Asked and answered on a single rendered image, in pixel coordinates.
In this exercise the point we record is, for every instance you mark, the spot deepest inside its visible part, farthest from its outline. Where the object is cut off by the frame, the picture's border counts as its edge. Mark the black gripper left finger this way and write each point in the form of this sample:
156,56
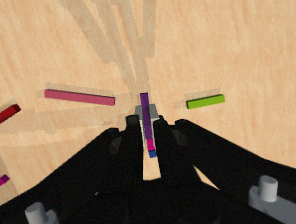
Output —
77,180

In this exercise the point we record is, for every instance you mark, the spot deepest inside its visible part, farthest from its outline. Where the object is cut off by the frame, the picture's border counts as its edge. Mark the lime green rod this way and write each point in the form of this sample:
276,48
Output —
205,101

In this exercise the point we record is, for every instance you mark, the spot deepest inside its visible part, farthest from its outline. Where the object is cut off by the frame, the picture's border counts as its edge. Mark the red rod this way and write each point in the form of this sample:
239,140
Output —
10,111

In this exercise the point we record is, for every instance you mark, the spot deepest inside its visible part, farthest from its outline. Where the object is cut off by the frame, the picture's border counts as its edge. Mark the pink rod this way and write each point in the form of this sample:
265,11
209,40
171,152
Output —
79,97

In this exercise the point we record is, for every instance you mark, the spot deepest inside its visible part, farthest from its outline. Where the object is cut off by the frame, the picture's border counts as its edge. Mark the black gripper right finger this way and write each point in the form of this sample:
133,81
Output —
268,186

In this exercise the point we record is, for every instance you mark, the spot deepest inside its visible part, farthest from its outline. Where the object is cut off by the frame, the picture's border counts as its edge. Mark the purple rod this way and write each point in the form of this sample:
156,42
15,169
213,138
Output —
146,115

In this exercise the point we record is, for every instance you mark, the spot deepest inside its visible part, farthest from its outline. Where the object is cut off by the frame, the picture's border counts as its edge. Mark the magenta rod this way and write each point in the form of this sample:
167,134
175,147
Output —
150,144
4,179

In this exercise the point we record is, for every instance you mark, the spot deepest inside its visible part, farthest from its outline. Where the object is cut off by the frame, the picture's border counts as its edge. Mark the small blue cube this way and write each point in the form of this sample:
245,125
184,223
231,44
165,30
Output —
152,153

